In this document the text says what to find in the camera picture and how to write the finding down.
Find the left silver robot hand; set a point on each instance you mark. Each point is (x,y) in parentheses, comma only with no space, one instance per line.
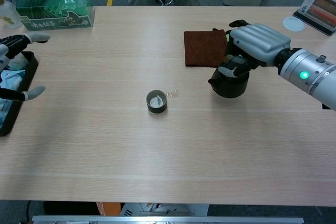
(15,43)

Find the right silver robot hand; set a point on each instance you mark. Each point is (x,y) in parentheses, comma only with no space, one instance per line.
(260,40)

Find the black cast iron teapot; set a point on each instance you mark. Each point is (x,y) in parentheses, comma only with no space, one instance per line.
(231,87)

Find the small grey metal cup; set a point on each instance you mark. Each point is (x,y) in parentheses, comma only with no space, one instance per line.
(156,110)

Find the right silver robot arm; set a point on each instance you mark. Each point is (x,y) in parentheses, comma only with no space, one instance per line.
(307,74)

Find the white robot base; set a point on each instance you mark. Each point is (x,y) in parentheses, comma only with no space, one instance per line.
(170,209)

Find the white paper cup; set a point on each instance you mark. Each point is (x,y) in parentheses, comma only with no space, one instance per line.
(19,62)

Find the translucent plastic bottle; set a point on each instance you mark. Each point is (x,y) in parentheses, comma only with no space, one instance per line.
(10,14)

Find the black plastic tray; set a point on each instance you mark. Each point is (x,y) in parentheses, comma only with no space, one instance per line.
(25,77)

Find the blue wet wipes pack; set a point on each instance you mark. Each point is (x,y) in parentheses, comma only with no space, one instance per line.
(10,79)

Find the white round lid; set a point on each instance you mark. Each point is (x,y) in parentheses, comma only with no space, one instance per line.
(294,24)

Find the brown tea cloth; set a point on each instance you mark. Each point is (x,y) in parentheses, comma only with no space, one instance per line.
(202,48)

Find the clear green tea box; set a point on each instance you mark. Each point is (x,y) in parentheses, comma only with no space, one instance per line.
(65,6)

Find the colourful printed book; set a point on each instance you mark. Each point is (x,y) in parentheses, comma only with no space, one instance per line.
(320,11)

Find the orange object under table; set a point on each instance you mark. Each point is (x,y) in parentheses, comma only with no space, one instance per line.
(110,208)

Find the aluminium profile rail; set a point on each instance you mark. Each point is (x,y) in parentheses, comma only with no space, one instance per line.
(168,220)

